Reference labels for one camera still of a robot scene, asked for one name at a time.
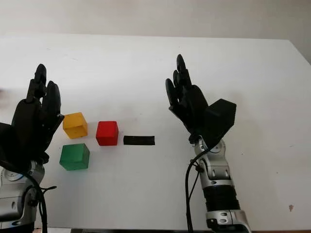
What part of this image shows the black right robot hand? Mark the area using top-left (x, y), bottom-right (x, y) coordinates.
top-left (165, 53), bottom-right (209, 142)

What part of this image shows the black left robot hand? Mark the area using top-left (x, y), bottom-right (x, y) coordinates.
top-left (11, 63), bottom-right (65, 166)

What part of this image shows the yellow wooden cube block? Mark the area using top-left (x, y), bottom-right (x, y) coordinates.
top-left (62, 112), bottom-right (88, 140)

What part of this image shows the green wooden cube block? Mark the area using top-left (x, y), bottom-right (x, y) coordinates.
top-left (59, 143), bottom-right (91, 171)

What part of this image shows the red wooden cube block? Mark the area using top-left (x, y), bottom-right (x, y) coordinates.
top-left (95, 120), bottom-right (120, 147)

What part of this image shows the black tape strip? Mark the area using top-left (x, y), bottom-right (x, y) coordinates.
top-left (123, 135), bottom-right (156, 147)

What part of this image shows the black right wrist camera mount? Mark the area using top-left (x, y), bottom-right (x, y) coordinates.
top-left (204, 99), bottom-right (237, 149)

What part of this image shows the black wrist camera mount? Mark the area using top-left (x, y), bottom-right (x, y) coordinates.
top-left (0, 122), bottom-right (27, 170)
top-left (204, 99), bottom-right (237, 149)

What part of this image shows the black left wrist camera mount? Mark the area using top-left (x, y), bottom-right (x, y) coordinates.
top-left (0, 122), bottom-right (27, 170)

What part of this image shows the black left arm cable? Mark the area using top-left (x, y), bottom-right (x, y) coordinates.
top-left (0, 159), bottom-right (58, 233)

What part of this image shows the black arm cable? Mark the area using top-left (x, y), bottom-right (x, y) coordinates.
top-left (0, 159), bottom-right (58, 233)
top-left (185, 145), bottom-right (219, 233)

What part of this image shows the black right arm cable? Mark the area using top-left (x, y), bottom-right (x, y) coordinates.
top-left (185, 145), bottom-right (219, 233)

